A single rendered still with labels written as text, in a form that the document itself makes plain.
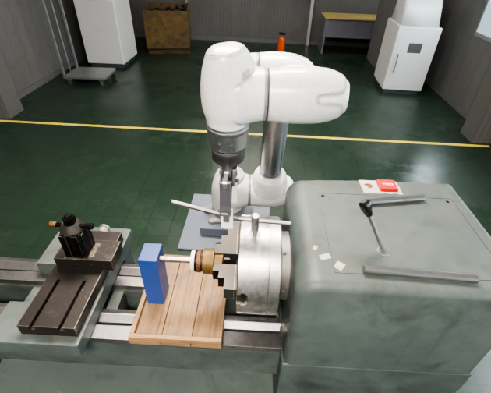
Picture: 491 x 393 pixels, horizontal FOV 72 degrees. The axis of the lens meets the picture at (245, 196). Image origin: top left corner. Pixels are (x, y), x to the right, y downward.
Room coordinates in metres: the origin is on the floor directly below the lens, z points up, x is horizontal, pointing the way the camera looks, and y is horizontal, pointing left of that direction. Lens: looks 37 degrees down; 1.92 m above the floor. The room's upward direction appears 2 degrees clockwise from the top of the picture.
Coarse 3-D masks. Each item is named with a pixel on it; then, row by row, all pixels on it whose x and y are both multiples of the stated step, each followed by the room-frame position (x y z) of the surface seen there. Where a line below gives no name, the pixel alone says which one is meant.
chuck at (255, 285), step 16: (240, 224) 0.77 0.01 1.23; (240, 240) 0.70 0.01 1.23; (256, 240) 0.70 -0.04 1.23; (240, 256) 0.66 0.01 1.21; (256, 256) 0.66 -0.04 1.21; (240, 272) 0.63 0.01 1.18; (256, 272) 0.63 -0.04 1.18; (240, 288) 0.61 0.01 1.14; (256, 288) 0.61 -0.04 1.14; (240, 304) 0.60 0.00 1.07; (256, 304) 0.59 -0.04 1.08
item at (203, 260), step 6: (198, 252) 0.76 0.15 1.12; (204, 252) 0.75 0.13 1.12; (210, 252) 0.75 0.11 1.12; (198, 258) 0.73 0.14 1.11; (204, 258) 0.73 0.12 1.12; (210, 258) 0.73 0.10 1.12; (216, 258) 0.74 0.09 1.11; (222, 258) 0.74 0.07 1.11; (198, 264) 0.72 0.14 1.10; (204, 264) 0.72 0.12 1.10; (210, 264) 0.72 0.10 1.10; (198, 270) 0.72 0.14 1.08; (204, 270) 0.71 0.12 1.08; (210, 270) 0.71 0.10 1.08
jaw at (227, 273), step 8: (216, 264) 0.72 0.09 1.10; (224, 264) 0.72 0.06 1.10; (232, 264) 0.72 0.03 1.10; (216, 272) 0.69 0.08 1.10; (224, 272) 0.69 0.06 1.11; (232, 272) 0.69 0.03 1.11; (224, 280) 0.65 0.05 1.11; (232, 280) 0.66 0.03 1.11; (224, 288) 0.62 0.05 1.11; (232, 288) 0.62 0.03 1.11; (224, 296) 0.62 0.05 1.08; (232, 296) 0.62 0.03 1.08; (240, 296) 0.60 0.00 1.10
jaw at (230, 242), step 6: (234, 222) 0.81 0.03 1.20; (240, 222) 0.81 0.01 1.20; (234, 228) 0.80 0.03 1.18; (222, 234) 0.80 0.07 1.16; (228, 234) 0.79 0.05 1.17; (234, 234) 0.79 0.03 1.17; (222, 240) 0.78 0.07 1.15; (228, 240) 0.78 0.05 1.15; (234, 240) 0.78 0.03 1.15; (216, 246) 0.77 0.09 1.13; (222, 246) 0.77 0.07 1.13; (228, 246) 0.77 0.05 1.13; (234, 246) 0.77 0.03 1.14; (216, 252) 0.76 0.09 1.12; (222, 252) 0.76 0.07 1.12; (228, 252) 0.76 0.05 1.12; (234, 252) 0.76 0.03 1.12
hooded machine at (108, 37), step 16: (80, 0) 6.34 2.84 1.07; (96, 0) 6.34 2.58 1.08; (112, 0) 6.39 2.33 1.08; (128, 0) 7.02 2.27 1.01; (80, 16) 6.34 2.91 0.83; (96, 16) 6.33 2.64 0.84; (112, 16) 6.32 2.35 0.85; (128, 16) 6.89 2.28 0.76; (96, 32) 6.33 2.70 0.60; (112, 32) 6.32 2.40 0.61; (128, 32) 6.76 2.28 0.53; (96, 48) 6.34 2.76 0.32; (112, 48) 6.32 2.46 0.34; (128, 48) 6.62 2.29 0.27; (96, 64) 6.38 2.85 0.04; (112, 64) 6.37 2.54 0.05
